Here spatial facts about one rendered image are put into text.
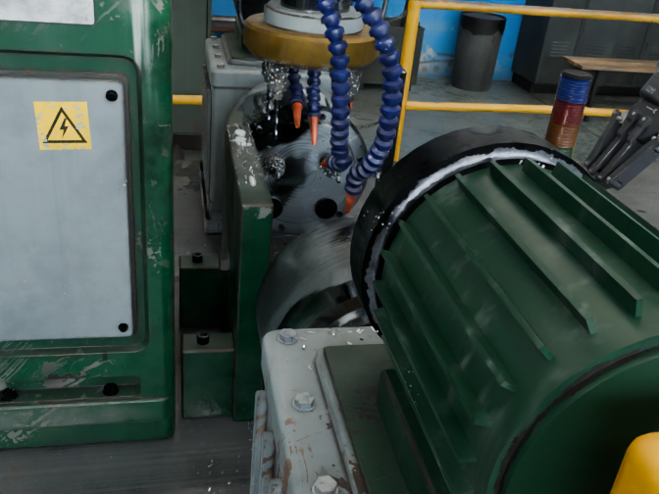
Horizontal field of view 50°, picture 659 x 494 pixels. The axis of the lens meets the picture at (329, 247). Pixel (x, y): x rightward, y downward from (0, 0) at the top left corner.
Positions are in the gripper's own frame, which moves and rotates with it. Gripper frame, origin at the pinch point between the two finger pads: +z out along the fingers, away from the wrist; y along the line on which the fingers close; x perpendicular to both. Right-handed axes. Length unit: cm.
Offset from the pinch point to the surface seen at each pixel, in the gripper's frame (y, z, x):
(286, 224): -27, 35, -26
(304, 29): 0.1, 2.7, -49.4
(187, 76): -312, 84, -10
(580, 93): -33.1, -14.1, 10.3
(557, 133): -34.0, -5.9, 12.8
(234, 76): -49, 21, -43
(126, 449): 13, 60, -42
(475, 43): -470, -30, 196
